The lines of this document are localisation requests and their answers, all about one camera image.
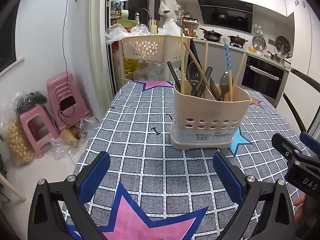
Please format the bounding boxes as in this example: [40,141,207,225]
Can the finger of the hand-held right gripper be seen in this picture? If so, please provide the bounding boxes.
[272,133,313,166]
[299,132,320,155]

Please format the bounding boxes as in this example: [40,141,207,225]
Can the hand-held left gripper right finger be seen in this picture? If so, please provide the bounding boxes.
[212,152,297,240]

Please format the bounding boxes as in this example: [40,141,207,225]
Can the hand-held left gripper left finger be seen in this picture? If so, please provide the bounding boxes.
[27,151,112,240]

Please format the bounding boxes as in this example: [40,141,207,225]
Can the beige plastic utensil holder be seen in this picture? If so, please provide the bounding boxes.
[170,81,252,150]

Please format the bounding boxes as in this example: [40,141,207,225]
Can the blue dotted wooden chopstick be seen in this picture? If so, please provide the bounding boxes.
[223,38,234,102]

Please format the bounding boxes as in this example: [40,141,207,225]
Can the black utensil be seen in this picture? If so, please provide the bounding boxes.
[166,61,181,92]
[197,66,213,98]

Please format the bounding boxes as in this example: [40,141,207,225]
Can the person's right hand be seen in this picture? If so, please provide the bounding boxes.
[294,194,309,230]

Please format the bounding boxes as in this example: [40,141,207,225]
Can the black curved bar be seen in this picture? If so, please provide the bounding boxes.
[282,92,308,133]

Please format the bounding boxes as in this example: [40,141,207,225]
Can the clear bag with brown items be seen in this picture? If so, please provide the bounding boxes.
[50,119,97,160]

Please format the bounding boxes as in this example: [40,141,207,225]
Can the star check tablecloth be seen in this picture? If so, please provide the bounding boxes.
[61,80,313,240]

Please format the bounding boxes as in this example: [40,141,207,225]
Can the black built-in oven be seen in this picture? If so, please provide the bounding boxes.
[240,55,288,100]

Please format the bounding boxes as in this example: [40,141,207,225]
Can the black phone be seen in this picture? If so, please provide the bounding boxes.
[60,96,77,112]

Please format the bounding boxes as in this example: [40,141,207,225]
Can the bag of yellow balls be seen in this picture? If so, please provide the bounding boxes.
[2,119,35,167]

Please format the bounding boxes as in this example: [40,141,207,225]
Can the small metal saucepan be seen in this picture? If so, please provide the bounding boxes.
[267,51,282,63]

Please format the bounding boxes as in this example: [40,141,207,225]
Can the small pink plastic stool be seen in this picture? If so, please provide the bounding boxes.
[19,104,60,158]

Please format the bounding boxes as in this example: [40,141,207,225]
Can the stack of pink stools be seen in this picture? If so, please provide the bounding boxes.
[46,71,92,130]

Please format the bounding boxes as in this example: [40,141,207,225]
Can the white tall cabinet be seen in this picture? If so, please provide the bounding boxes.
[275,0,320,133]

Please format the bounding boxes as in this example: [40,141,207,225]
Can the bag of black items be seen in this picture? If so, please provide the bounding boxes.
[15,90,48,114]

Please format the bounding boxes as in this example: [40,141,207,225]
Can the round black steamer rack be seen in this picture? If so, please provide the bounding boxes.
[275,36,290,55]

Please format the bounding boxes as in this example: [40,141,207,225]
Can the round metal strainer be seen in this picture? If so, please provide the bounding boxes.
[252,35,266,50]

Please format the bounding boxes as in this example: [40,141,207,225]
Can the yellow oil bottle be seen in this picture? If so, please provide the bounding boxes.
[123,58,140,77]

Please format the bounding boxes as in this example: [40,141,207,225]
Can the black cooking pot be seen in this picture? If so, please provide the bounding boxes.
[227,35,249,45]

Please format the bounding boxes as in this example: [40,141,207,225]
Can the black hanging cloth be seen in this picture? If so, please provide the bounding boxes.
[189,38,200,65]

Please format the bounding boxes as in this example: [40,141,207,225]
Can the black wok with lid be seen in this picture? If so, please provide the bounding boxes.
[199,27,223,41]

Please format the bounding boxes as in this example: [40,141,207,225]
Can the beige perforated basket cart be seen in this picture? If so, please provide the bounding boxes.
[118,34,192,85]

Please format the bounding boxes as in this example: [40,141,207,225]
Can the clear crumpled plastic bag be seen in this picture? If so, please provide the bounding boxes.
[105,24,130,45]
[130,24,150,37]

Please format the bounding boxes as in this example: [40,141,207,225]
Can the black range hood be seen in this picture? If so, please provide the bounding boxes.
[196,0,253,33]

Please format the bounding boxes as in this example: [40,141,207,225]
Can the spice rack with bottles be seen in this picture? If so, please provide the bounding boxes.
[177,10,200,38]

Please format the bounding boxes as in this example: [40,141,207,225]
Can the green plastic basin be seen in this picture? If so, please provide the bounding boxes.
[115,19,139,28]

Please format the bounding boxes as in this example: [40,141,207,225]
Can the white plastic bag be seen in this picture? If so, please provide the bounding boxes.
[157,19,185,36]

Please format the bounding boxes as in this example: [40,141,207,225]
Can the dark window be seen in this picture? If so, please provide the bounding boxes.
[0,0,40,73]

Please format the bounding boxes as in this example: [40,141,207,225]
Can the black kitchen faucet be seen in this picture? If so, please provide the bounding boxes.
[135,8,152,22]

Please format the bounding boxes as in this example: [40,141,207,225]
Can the hanging plastic bag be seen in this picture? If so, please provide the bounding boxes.
[158,1,170,16]

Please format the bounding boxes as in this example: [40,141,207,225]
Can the light wooden frame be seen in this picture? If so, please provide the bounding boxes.
[0,172,27,203]

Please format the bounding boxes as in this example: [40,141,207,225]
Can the black charging cable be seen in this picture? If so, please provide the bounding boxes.
[58,0,75,125]

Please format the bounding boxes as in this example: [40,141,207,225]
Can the white door frame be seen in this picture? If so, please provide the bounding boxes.
[89,0,119,100]

